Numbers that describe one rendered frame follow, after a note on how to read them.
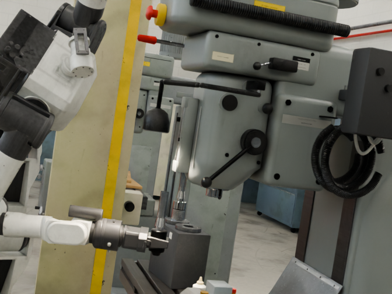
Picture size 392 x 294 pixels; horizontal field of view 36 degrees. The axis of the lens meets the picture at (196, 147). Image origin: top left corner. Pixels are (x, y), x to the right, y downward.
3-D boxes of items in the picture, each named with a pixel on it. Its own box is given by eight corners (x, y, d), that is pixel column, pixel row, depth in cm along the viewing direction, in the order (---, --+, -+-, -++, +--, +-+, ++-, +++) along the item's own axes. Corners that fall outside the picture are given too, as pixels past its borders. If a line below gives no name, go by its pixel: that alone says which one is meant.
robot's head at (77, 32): (69, 67, 176) (71, 53, 169) (66, 43, 179) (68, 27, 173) (91, 67, 178) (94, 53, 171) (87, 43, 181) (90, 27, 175)
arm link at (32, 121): (-16, 143, 164) (9, 100, 162) (-11, 136, 173) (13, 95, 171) (23, 164, 167) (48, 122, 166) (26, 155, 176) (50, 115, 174)
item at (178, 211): (168, 218, 216) (170, 202, 216) (178, 218, 219) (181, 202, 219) (175, 221, 212) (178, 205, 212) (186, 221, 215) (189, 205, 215)
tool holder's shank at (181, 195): (174, 199, 215) (178, 168, 215) (181, 200, 217) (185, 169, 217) (179, 201, 213) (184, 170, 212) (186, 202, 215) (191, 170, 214)
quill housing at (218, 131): (195, 188, 162) (213, 69, 161) (175, 177, 182) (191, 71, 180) (261, 195, 168) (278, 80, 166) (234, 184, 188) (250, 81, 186)
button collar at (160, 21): (157, 24, 163) (161, 1, 163) (153, 25, 169) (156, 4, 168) (164, 25, 163) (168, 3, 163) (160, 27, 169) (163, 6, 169)
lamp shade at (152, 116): (136, 127, 166) (140, 105, 166) (158, 130, 171) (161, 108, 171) (151, 130, 161) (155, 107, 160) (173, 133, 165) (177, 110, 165)
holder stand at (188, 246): (170, 289, 200) (178, 229, 199) (147, 269, 220) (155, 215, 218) (203, 289, 205) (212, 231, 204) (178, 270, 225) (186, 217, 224)
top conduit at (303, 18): (192, 4, 151) (193, -10, 151) (187, 7, 155) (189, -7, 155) (350, 37, 164) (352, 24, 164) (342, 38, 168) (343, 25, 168)
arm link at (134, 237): (148, 228, 169) (105, 222, 168) (143, 262, 169) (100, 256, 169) (150, 220, 181) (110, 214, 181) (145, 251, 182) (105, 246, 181)
